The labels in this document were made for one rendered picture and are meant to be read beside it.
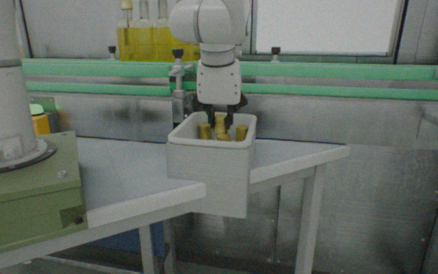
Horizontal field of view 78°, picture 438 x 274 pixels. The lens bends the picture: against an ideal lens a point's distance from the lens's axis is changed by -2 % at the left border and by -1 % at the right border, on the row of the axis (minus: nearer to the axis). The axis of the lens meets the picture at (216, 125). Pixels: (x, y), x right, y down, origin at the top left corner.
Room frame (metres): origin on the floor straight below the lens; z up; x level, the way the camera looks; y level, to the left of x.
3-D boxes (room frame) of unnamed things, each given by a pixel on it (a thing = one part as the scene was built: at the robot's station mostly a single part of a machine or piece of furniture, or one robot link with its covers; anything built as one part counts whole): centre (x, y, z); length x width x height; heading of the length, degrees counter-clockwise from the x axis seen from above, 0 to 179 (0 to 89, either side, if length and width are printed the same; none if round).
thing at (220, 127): (0.66, -0.01, 0.83); 0.04 x 0.04 x 0.04
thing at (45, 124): (0.76, 0.53, 0.79); 0.07 x 0.07 x 0.07; 78
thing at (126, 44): (0.90, 0.27, 0.99); 0.06 x 0.06 x 0.21; 79
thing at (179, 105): (0.75, 0.09, 0.85); 0.09 x 0.04 x 0.07; 168
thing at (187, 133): (0.62, 0.00, 0.80); 0.22 x 0.17 x 0.09; 168
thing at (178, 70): (0.74, 0.09, 0.95); 0.17 x 0.03 x 0.12; 168
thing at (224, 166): (0.64, -0.01, 0.79); 0.27 x 0.17 x 0.08; 168
